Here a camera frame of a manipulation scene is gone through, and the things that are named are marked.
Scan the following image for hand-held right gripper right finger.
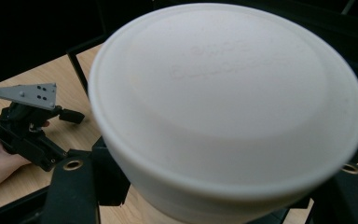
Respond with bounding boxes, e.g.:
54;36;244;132
310;162;358;224

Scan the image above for white round plastic lid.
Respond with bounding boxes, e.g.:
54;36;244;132
88;2;358;224

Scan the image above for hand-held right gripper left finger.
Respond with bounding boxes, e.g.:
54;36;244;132
40;136;131;224

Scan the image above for black metal rack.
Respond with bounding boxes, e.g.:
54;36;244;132
0;0;358;224

